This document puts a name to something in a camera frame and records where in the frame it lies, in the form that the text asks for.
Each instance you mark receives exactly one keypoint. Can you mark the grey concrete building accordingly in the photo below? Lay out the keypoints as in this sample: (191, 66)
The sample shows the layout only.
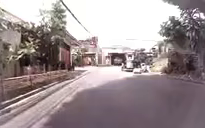
(5, 46)

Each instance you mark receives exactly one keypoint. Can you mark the red and white building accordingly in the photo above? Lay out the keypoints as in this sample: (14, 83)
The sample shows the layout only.
(90, 51)

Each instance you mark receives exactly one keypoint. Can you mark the grey asphalt road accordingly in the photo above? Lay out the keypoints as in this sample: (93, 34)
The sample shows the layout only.
(130, 100)

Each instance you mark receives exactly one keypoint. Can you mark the building with open garage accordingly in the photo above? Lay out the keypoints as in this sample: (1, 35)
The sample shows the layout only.
(115, 55)

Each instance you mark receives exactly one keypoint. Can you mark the low brick wall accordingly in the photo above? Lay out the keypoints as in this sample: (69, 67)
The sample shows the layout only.
(20, 85)

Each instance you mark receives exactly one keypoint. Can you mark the trees and bushes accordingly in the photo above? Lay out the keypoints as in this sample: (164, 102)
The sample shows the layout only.
(190, 36)

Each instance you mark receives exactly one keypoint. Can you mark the building with red gate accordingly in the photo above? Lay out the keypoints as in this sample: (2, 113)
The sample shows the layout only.
(65, 53)

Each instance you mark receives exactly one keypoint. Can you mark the pale vehicle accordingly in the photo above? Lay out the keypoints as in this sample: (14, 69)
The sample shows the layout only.
(128, 62)

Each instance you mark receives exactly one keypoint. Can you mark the pale concrete gutter strip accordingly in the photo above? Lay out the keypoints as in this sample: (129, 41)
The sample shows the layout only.
(40, 106)

